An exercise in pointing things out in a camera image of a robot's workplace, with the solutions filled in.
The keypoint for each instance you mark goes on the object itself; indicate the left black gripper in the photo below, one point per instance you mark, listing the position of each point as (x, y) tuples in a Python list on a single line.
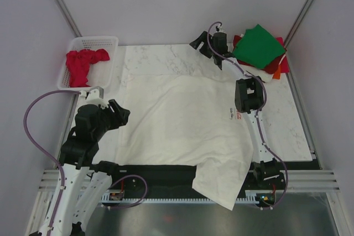
[(120, 116)]

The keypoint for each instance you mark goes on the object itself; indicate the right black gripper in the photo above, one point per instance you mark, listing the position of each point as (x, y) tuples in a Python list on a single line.
[(203, 38)]

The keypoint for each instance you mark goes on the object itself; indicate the white coca-cola t-shirt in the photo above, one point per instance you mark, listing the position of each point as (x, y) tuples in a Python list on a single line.
[(189, 121)]

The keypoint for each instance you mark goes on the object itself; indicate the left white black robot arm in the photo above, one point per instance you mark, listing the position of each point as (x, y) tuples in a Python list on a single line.
[(81, 184)]

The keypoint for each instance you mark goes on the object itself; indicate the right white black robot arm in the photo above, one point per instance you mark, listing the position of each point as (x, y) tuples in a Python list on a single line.
[(250, 98)]

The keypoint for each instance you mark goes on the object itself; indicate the white plastic basket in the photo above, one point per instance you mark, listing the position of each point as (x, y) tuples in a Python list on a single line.
[(100, 74)]

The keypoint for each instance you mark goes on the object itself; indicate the crumpled red t-shirt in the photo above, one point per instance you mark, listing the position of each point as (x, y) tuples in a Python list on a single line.
[(78, 64)]

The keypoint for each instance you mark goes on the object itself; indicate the folded dark red t-shirt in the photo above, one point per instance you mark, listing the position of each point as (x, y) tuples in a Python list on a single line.
[(271, 68)]

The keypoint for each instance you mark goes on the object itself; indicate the folded orange t-shirt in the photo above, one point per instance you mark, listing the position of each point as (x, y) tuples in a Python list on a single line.
[(277, 74)]

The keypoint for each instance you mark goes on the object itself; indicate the folded pink red t-shirt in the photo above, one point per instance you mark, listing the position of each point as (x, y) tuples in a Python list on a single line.
[(283, 62)]

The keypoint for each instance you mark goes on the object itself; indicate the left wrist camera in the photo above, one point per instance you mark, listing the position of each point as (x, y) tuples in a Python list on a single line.
[(93, 96)]

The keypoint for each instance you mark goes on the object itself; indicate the white slotted cable duct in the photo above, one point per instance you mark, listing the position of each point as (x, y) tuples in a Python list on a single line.
[(129, 197)]

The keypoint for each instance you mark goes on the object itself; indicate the left aluminium corner post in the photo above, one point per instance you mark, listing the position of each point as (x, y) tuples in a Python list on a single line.
[(68, 17)]

